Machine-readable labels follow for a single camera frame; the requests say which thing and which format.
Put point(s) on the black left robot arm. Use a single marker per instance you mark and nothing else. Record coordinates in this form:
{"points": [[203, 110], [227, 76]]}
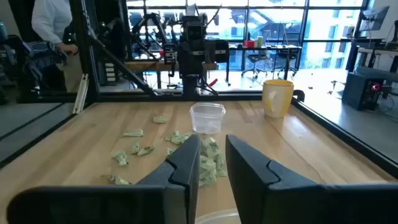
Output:
{"points": [[189, 62]]}

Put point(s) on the light wooden desk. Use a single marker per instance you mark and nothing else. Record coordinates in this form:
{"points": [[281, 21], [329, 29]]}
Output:
{"points": [[379, 51]]}

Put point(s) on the grey computer monitor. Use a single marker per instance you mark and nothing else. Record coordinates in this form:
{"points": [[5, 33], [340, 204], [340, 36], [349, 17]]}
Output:
{"points": [[376, 18]]}

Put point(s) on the person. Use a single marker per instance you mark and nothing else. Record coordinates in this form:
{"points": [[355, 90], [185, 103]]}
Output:
{"points": [[51, 21]]}

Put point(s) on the yellow ceramic mug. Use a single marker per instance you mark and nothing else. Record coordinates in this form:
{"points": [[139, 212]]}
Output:
{"points": [[278, 99]]}

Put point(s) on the black office chair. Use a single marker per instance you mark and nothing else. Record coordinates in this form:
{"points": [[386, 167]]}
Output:
{"points": [[255, 57], [286, 54]]}

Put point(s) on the person's hand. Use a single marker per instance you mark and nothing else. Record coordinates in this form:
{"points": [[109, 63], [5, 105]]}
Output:
{"points": [[68, 48]]}

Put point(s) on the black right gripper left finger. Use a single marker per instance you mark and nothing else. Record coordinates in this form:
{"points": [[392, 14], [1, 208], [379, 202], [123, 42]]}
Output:
{"points": [[186, 174]]}

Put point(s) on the clear plastic deli container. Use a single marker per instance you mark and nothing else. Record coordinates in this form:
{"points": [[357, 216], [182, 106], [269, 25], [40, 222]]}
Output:
{"points": [[217, 217], [206, 119]]}

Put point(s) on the white aluminium rail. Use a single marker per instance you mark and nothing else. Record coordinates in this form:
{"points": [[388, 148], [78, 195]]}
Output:
{"points": [[81, 93]]}

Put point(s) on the wooden workbench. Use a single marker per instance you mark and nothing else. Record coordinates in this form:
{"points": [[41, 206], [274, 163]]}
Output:
{"points": [[146, 66]]}

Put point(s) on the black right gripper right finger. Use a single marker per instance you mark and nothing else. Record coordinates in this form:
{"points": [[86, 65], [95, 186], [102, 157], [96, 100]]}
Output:
{"points": [[248, 174]]}

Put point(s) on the red box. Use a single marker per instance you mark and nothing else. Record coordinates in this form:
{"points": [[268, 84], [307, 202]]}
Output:
{"points": [[248, 43]]}

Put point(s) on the teal bottle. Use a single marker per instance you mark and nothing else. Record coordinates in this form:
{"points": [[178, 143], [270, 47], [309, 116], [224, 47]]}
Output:
{"points": [[2, 31]]}

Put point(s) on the long office desk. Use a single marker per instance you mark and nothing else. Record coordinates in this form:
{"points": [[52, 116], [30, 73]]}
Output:
{"points": [[273, 47]]}

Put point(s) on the green cup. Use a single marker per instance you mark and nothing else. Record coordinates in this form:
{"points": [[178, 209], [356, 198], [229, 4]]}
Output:
{"points": [[260, 42]]}

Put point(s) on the black computer case red light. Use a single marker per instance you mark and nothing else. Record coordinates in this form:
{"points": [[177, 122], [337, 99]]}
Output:
{"points": [[360, 91]]}

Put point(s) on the green stevia sweetener packet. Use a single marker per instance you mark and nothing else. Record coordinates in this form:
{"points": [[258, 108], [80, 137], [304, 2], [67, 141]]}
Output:
{"points": [[177, 137], [169, 151], [160, 119], [207, 180], [121, 158], [135, 147], [133, 133], [210, 146], [207, 165], [117, 180], [146, 151], [221, 166]]}

